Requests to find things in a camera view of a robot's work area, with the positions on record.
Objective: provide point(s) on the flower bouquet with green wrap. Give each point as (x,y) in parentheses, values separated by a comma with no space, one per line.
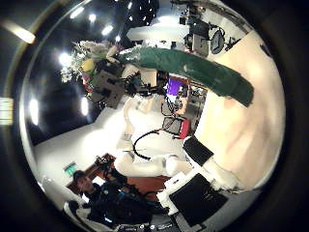
(193,69)

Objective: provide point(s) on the ceiling light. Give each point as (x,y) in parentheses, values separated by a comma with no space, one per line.
(65,59)
(33,111)
(84,106)
(107,30)

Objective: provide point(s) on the computer monitor with purple screen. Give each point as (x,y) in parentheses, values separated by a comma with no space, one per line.
(174,86)

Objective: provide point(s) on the office chair with red seat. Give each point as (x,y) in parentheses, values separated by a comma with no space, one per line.
(175,126)

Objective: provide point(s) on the person in black clothes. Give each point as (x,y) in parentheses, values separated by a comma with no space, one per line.
(112,203)

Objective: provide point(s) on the green exit sign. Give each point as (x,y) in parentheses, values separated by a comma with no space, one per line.
(70,169)

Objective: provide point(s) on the black mesh office chair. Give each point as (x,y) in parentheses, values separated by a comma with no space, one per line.
(217,41)

